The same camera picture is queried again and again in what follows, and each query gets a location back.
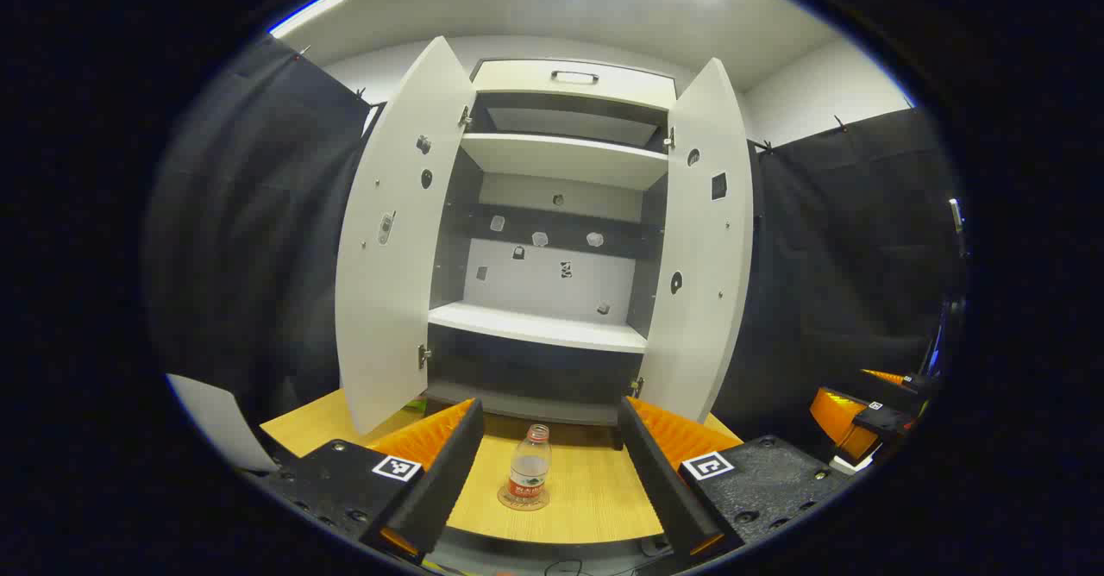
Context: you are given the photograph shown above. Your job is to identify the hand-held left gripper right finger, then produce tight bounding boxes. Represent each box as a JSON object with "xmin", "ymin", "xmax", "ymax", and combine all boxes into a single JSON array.
[{"xmin": 616, "ymin": 396, "xmax": 855, "ymax": 560}]

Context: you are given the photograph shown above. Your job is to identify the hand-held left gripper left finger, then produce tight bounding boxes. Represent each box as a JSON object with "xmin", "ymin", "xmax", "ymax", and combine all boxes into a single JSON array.
[{"xmin": 254, "ymin": 398, "xmax": 486, "ymax": 560}]

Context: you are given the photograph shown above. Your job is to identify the clear plastic bottle red label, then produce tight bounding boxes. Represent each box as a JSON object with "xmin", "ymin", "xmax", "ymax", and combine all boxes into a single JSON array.
[{"xmin": 498, "ymin": 423, "xmax": 553, "ymax": 512}]

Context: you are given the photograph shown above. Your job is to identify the black backdrop cloth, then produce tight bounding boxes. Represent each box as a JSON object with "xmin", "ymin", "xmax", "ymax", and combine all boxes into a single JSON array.
[
  {"xmin": 142, "ymin": 33, "xmax": 373, "ymax": 448},
  {"xmin": 712, "ymin": 109, "xmax": 967, "ymax": 452}
]

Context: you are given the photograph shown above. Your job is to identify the white cabinet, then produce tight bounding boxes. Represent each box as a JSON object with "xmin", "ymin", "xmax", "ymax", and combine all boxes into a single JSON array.
[{"xmin": 427, "ymin": 57, "xmax": 681, "ymax": 429}]

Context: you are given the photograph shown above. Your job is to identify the white board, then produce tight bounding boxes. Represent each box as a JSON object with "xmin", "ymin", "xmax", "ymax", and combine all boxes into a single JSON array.
[{"xmin": 166, "ymin": 373, "xmax": 279, "ymax": 473}]

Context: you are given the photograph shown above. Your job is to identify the ceiling light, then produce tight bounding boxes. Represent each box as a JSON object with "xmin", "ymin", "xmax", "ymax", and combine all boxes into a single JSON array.
[{"xmin": 267, "ymin": 0, "xmax": 348, "ymax": 40}]

